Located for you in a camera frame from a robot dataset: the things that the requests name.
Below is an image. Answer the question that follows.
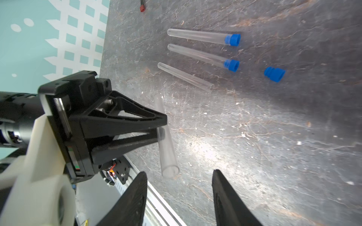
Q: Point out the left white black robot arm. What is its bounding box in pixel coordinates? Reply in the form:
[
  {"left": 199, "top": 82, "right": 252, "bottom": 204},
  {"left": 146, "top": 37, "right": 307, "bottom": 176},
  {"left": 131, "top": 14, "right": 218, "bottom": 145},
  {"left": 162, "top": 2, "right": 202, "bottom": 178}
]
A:
[{"left": 1, "top": 71, "right": 167, "bottom": 183}]

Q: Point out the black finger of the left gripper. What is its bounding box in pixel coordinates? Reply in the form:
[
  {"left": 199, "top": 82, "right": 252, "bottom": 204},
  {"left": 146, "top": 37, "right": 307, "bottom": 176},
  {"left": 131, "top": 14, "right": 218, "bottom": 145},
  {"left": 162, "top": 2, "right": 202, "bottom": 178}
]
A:
[
  {"left": 91, "top": 129, "right": 158, "bottom": 165},
  {"left": 69, "top": 91, "right": 167, "bottom": 136}
]

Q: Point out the clear test tube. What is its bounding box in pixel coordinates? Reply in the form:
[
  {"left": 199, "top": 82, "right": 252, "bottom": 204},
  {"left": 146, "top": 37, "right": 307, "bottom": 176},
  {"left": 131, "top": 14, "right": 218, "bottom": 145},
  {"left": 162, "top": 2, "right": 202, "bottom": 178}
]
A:
[
  {"left": 157, "top": 62, "right": 214, "bottom": 92},
  {"left": 154, "top": 94, "right": 180, "bottom": 179},
  {"left": 167, "top": 29, "right": 228, "bottom": 45}
]

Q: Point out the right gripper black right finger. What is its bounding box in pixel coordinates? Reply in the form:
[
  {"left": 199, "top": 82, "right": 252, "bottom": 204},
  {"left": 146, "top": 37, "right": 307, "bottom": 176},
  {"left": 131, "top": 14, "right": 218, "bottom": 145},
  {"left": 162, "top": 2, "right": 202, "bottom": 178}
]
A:
[{"left": 212, "top": 169, "right": 262, "bottom": 226}]

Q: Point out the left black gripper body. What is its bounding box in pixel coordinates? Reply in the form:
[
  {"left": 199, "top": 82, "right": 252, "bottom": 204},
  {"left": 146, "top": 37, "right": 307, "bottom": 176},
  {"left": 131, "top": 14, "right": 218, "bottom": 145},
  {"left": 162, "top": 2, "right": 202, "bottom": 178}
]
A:
[{"left": 38, "top": 71, "right": 113, "bottom": 184}]

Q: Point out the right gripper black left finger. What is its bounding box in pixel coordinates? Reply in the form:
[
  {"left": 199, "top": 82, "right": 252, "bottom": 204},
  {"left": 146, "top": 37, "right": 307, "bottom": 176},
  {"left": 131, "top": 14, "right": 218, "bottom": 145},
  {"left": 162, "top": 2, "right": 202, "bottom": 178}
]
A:
[{"left": 98, "top": 171, "right": 148, "bottom": 226}]

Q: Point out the blue stopper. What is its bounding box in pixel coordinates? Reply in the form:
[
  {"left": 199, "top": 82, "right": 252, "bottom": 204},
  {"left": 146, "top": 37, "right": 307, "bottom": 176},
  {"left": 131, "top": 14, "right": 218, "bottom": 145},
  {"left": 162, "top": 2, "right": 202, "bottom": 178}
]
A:
[
  {"left": 224, "top": 34, "right": 241, "bottom": 47},
  {"left": 264, "top": 67, "right": 286, "bottom": 82},
  {"left": 223, "top": 59, "right": 240, "bottom": 72}
]

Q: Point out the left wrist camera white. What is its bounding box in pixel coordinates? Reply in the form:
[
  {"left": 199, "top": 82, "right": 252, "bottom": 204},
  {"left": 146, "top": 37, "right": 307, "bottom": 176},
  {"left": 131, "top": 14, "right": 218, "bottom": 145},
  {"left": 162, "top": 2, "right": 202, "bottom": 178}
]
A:
[{"left": 1, "top": 115, "right": 76, "bottom": 226}]

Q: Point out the clear test tube diagonal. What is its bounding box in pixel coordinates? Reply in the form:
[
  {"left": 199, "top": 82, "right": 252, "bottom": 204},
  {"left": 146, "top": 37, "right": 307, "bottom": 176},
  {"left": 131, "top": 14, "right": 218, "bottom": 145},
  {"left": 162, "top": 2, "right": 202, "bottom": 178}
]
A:
[{"left": 167, "top": 44, "right": 227, "bottom": 69}]

